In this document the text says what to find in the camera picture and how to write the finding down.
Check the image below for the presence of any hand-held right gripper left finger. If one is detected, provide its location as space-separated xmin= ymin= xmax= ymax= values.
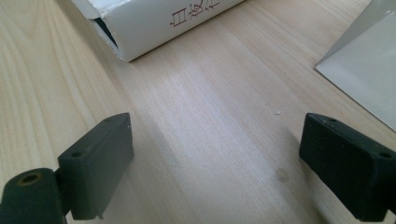
xmin=57 ymin=112 xmax=134 ymax=220

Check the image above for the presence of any white expandable metal book rack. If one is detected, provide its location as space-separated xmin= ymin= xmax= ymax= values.
xmin=315 ymin=0 xmax=396 ymax=133

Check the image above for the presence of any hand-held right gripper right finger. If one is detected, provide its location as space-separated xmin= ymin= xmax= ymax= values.
xmin=298 ymin=112 xmax=396 ymax=222

